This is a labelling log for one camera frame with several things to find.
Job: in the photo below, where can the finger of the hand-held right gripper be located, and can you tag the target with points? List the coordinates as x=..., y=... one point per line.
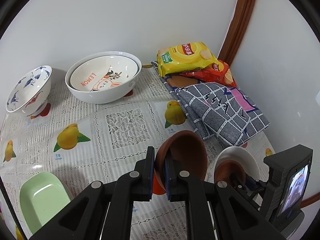
x=253, y=183
x=239, y=183

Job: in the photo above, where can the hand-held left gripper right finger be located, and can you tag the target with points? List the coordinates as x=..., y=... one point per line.
x=168, y=180

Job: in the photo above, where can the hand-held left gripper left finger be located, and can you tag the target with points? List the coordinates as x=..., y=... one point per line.
x=150, y=173

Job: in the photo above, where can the small brown bowl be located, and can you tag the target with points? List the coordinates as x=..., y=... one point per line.
x=228, y=171
x=187, y=152

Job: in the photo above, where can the plain white bowl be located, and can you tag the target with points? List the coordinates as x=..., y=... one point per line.
x=240, y=153

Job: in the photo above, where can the brown wooden baseboard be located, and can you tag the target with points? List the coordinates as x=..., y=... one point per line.
x=308, y=201

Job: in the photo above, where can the fruit print tablecloth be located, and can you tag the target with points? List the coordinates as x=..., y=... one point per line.
x=100, y=140

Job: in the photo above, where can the grey checked cloth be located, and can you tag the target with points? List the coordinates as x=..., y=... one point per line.
x=225, y=115

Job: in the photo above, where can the large white bowl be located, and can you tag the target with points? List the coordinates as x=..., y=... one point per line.
x=105, y=96

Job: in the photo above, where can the green plastic plate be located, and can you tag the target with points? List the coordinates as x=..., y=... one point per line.
x=42, y=195

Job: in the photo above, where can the white bowl with rabbit print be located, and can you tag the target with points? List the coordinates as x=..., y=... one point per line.
x=100, y=75

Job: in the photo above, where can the red chips bag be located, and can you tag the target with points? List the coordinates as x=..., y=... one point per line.
x=220, y=73

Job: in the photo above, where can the yellow chips bag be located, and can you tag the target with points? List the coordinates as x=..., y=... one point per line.
x=185, y=57

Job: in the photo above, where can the blue bird print bowl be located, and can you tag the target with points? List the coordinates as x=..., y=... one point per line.
x=25, y=92

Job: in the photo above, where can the brown wooden door frame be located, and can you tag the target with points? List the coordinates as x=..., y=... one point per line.
x=240, y=25

